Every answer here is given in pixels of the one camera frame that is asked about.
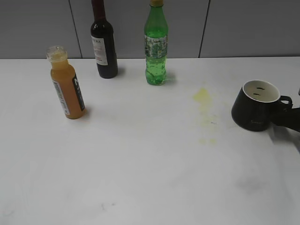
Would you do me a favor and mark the dark red wine bottle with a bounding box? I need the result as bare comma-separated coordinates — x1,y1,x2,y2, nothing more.
90,0,118,79

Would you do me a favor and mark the green soda bottle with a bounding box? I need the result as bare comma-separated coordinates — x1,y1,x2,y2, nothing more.
144,0,168,85

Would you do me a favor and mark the orange juice bottle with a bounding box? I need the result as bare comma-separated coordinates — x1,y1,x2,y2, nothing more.
46,45,86,120

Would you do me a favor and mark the black mug white interior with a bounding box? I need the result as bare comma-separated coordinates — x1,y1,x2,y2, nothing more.
231,80,293,132

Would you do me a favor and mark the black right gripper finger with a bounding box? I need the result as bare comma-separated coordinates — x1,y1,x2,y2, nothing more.
273,108,300,132

